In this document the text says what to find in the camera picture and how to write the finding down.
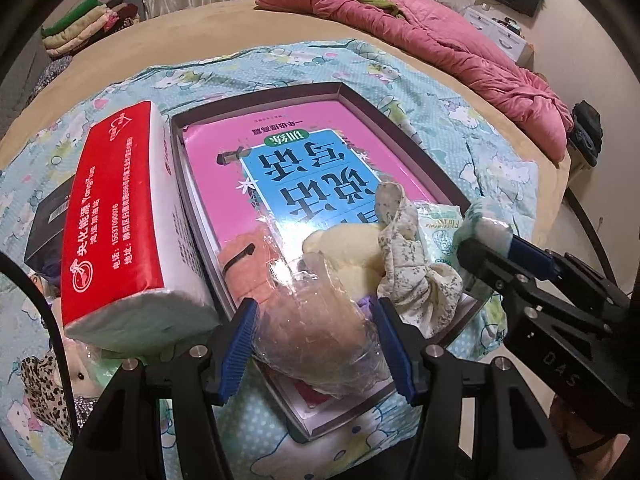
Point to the bagged beige plush toy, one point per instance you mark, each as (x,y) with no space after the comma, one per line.
(320,340)

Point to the red tissue pack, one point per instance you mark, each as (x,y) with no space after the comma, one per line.
(125,220)

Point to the cartoon cat printed sheet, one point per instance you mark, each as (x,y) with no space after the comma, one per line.
(440,110)

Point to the small white tissue packet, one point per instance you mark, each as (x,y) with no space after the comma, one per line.
(440,235)

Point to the dark patterned cloth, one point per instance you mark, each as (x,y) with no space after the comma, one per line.
(50,77)

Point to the stack of folded clothes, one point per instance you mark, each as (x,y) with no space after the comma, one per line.
(80,30)

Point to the grey shallow box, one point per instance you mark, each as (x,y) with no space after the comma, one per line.
(390,115)

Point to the leopard print cloth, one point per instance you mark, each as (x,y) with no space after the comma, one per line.
(47,400)

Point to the floral white sock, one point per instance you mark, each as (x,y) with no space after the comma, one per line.
(415,285)

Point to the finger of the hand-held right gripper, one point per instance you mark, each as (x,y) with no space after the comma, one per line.
(537,260)
(487,262)

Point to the pink quilt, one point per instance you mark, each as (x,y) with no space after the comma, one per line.
(450,45)

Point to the black cardboard box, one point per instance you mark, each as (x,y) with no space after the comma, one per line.
(47,230)

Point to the pink book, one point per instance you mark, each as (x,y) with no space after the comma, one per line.
(300,160)

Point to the beige bed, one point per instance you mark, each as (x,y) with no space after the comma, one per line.
(210,30)

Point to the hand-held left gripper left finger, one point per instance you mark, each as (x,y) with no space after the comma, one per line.
(237,355)

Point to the salmon pink plush pouch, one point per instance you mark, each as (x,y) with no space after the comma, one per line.
(245,270)

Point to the mint tissue packet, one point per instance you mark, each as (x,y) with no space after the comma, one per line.
(487,225)

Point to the black metal frame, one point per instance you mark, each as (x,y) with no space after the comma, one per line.
(597,240)

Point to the black bag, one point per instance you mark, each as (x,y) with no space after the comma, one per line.
(586,135)

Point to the white drawer cabinet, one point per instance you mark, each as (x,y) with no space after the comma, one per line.
(500,35)

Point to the cream doll with purple dress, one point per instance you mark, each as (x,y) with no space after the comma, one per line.
(340,250)

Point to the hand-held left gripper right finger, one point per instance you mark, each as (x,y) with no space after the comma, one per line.
(395,355)

